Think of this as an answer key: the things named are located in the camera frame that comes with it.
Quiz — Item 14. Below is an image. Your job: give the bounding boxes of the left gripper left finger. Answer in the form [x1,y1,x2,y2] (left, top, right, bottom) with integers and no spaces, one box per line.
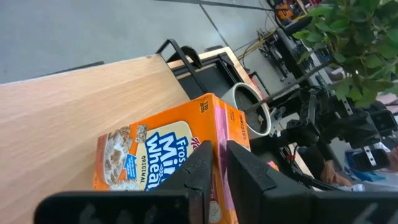
[34,140,215,224]

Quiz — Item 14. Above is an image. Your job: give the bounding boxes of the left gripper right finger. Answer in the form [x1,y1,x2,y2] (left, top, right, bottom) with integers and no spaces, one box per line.
[226,140,398,224]

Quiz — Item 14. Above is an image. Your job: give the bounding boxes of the orange Mini Wheats cereal box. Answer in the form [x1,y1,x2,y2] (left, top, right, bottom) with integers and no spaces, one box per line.
[92,92,251,224]

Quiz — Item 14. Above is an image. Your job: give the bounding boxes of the person's hand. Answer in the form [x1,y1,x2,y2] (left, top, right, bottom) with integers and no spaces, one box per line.
[320,160,354,187]

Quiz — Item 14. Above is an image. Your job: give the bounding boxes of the black table mat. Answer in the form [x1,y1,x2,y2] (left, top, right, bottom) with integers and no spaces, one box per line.
[175,60,246,100]

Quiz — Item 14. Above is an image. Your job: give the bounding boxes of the grey equipment cart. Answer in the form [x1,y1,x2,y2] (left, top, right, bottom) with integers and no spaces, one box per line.
[273,15,335,86]

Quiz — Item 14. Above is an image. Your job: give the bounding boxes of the green leafy plant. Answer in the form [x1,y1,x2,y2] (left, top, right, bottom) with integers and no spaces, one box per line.
[244,0,398,114]

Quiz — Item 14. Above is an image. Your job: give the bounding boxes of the wooden shelf with black frame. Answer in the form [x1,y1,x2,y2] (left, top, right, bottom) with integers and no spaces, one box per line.
[0,39,218,224]

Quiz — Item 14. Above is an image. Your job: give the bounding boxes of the yellow floor cable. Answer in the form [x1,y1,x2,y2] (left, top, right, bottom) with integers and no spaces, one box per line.
[238,27,280,60]

